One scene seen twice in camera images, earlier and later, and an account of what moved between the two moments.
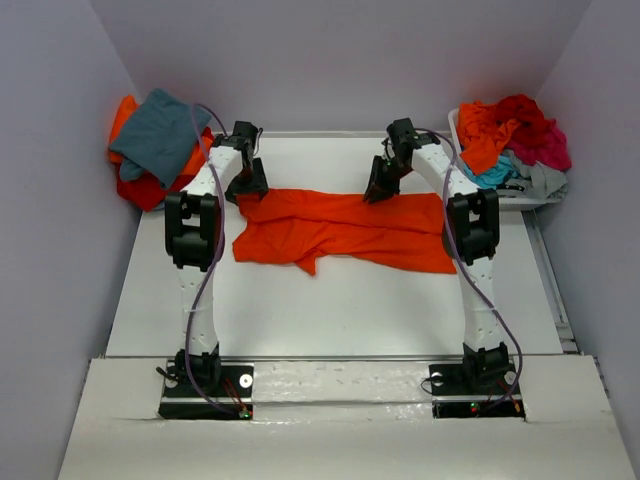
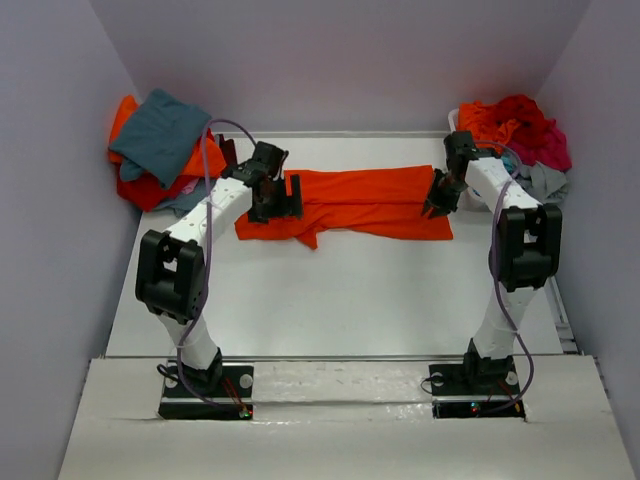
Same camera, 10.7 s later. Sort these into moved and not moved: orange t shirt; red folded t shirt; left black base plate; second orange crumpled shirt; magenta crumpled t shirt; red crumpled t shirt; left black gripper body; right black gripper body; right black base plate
Moved: orange t shirt; right black gripper body; left black gripper body
Not moved: red folded t shirt; right black base plate; left black base plate; second orange crumpled shirt; magenta crumpled t shirt; red crumpled t shirt
